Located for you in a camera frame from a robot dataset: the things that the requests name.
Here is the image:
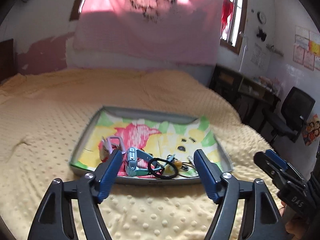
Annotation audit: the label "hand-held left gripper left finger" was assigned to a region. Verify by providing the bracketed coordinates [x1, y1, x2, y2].
[27, 149, 123, 240]

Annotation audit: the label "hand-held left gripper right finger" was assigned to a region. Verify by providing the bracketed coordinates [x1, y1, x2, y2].
[194, 149, 288, 240]

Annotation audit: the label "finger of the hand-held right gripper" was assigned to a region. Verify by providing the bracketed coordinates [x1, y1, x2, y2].
[254, 152, 282, 182]
[264, 149, 288, 171]

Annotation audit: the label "brown bead hair tie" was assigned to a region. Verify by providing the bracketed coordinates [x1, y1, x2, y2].
[172, 160, 198, 173]

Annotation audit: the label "blue wrist watch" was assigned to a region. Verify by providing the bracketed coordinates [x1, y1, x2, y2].
[125, 148, 163, 178]

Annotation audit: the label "black hair tie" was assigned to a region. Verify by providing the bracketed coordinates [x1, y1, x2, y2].
[147, 157, 179, 180]

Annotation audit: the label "grey shallow tray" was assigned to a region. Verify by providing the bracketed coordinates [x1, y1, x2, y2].
[69, 106, 234, 186]

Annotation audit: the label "person's right hand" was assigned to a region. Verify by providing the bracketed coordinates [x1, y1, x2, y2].
[279, 200, 308, 236]

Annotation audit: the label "black office chair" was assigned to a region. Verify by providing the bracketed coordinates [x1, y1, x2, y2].
[261, 87, 316, 144]

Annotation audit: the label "colourful printed cloth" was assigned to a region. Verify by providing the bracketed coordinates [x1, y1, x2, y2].
[71, 111, 233, 178]

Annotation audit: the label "dark wooden desk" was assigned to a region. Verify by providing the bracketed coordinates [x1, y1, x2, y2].
[209, 65, 282, 130]

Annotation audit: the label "yellow dotted blanket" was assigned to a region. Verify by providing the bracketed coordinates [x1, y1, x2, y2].
[0, 68, 288, 240]

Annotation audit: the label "white desk lamp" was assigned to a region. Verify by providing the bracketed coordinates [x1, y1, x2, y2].
[239, 31, 249, 73]

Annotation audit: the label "wooden framed window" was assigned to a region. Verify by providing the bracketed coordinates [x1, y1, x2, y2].
[70, 0, 248, 54]

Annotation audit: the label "pink floral cloth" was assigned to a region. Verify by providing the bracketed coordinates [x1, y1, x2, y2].
[72, 0, 225, 64]

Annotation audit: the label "red tassel decoration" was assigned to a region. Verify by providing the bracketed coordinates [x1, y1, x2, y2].
[221, 0, 234, 34]

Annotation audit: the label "dark wooden headboard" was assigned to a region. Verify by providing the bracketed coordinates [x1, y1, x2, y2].
[0, 39, 14, 80]

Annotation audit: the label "colourful cartoon wall picture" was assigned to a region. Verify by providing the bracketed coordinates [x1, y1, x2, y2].
[302, 114, 320, 146]

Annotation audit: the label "white wall calendar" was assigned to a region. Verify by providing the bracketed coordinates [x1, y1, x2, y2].
[251, 42, 270, 69]

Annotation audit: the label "wire wall shelf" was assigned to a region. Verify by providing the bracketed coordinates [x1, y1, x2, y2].
[266, 44, 284, 57]

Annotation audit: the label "wall posters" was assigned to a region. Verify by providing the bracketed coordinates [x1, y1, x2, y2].
[292, 25, 320, 71]

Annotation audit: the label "black wall decoration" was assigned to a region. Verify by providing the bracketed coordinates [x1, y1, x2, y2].
[255, 29, 267, 42]

